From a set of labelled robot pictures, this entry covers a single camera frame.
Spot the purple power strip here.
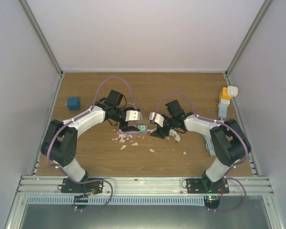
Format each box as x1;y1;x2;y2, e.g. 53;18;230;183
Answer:
119;124;148;135

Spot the green plug adapter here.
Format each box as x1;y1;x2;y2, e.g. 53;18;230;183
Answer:
137;125;147;133

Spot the blue cube plug adapter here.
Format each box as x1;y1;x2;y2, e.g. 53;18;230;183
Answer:
66;97;81;111

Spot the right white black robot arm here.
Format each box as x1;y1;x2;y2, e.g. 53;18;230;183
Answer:
149;100;251;193

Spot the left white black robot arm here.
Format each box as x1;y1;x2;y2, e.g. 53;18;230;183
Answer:
41;90;142;193

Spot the yellow plug adapter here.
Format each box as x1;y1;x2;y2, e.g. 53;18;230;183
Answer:
219;87;232;101

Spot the white plastic debris pile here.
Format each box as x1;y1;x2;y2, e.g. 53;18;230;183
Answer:
112;132;139;151

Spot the light blue charger block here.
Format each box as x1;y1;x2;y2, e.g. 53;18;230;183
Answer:
217;99;230;120

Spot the white cube adapter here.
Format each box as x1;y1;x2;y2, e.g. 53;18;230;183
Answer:
227;86;238;97

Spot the white power strip cord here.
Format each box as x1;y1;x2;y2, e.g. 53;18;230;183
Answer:
147;127;182;143

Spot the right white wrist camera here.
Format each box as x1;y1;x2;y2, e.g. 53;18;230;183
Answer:
149;112;165;127

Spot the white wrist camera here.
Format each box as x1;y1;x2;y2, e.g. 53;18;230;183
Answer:
149;112;165;127
125;110;143;122

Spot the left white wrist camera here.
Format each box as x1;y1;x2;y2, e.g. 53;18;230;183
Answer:
125;110;143;122

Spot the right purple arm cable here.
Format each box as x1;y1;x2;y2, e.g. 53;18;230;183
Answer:
155;93;250;175

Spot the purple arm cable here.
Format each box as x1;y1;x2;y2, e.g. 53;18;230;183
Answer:
155;93;250;175
46;76;137;167

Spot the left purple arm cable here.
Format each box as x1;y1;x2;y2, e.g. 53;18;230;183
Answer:
46;76;137;167

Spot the light blue coiled cable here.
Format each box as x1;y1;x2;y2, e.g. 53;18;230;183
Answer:
204;135;216;157

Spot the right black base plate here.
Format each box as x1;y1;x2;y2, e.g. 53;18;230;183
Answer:
181;177;230;194

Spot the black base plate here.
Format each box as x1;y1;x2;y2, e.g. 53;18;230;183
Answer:
181;177;230;194
57;178;104;195

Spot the slotted grey cable duct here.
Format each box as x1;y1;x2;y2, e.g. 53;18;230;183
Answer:
27;195;204;206

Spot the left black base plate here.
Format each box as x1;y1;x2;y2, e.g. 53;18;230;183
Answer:
57;178;104;195

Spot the aluminium front rail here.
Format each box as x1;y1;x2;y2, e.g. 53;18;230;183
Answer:
16;176;274;196

